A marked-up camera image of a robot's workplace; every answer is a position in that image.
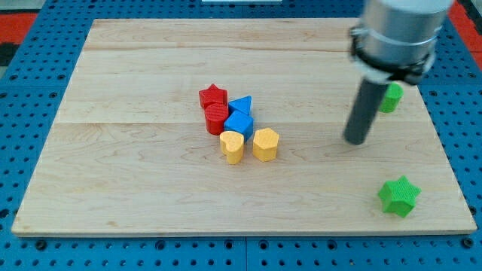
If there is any green cylinder block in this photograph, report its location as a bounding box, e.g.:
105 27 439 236
379 82 404 113

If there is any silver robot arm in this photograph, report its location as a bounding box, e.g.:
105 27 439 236
349 0 453 85

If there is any yellow heart block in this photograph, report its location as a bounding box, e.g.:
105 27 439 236
219 131 245 165

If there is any blue cube block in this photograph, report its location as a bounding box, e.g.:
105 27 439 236
224 111 254 142

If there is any yellow hexagon block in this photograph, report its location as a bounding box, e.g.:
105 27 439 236
252 128 279 162

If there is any blue triangle block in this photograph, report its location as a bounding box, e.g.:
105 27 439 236
228 96 252 115

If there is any red cylinder block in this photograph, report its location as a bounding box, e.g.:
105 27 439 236
204 103 229 136

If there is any red star block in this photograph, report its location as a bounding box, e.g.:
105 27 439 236
198 84 228 109

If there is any wooden board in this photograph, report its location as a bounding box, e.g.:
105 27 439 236
11 18 477 237

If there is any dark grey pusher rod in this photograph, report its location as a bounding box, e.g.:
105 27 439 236
343 78 388 145

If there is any green star block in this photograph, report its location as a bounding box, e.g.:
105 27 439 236
377 175 422 218

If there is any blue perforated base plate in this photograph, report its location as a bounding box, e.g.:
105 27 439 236
1 0 481 270

